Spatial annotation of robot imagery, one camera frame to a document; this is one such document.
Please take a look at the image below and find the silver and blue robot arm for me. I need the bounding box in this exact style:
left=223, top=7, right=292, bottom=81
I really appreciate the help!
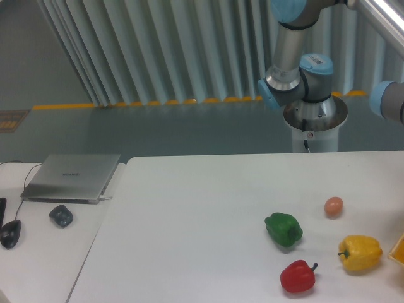
left=258, top=1, right=403, bottom=131

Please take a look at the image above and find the green bell pepper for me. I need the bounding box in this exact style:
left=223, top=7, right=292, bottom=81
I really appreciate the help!
left=264, top=212, right=303, bottom=247

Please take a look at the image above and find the grey folding curtain screen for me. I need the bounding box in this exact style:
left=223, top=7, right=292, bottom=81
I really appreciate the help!
left=36, top=0, right=386, bottom=107

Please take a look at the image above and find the silver closed laptop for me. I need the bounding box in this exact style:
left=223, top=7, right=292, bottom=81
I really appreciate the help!
left=21, top=154, right=120, bottom=204

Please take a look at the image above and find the brown egg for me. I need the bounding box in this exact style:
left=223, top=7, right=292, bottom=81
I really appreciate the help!
left=324, top=196, right=343, bottom=217

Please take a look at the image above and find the dark grey small case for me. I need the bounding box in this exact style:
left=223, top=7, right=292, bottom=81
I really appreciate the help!
left=49, top=205, right=74, bottom=228

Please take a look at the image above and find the red bell pepper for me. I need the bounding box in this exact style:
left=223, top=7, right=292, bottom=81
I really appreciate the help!
left=280, top=260, right=318, bottom=294

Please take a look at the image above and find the yellow bell pepper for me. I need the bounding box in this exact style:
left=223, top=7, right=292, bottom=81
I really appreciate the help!
left=338, top=235, right=383, bottom=271

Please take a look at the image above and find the small side table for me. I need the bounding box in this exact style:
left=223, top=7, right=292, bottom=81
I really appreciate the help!
left=1, top=163, right=125, bottom=302

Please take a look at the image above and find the black handheld device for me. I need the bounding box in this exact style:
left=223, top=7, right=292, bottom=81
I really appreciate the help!
left=0, top=197, right=7, bottom=228

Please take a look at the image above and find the black computer mouse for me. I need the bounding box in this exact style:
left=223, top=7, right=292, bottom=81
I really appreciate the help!
left=1, top=219, right=21, bottom=249

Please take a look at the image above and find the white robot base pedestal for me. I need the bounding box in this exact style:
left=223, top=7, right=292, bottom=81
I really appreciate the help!
left=283, top=96, right=348, bottom=153

